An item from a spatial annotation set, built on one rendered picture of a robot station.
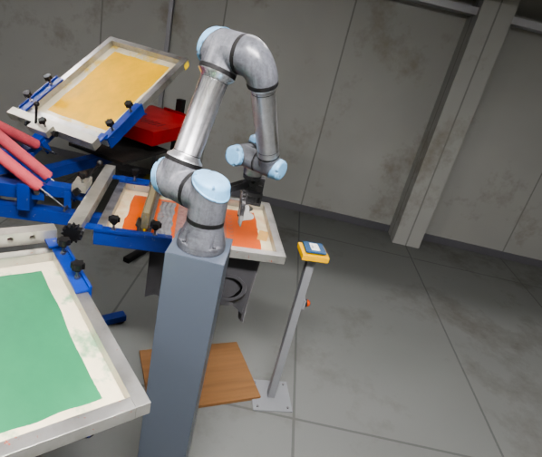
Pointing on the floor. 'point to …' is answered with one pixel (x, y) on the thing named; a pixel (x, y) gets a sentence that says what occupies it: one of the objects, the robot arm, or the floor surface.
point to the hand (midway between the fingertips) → (238, 219)
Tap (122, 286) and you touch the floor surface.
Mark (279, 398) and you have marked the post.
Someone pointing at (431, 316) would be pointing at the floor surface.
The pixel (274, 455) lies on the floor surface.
